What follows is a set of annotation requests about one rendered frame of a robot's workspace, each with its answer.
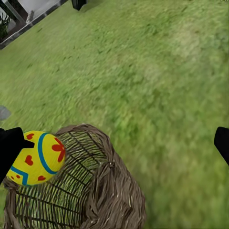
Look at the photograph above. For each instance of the easter egg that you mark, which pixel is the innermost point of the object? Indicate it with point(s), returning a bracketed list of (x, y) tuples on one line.
[(34, 166)]

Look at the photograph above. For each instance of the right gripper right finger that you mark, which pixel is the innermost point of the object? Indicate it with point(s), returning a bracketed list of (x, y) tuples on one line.
[(221, 141)]

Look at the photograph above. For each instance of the wicker basket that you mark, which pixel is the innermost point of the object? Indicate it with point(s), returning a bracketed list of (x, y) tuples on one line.
[(120, 204)]

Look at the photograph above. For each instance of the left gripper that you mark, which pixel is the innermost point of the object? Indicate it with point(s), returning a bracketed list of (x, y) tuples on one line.
[(28, 144)]

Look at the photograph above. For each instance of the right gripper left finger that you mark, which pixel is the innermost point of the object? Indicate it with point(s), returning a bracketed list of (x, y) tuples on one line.
[(11, 143)]

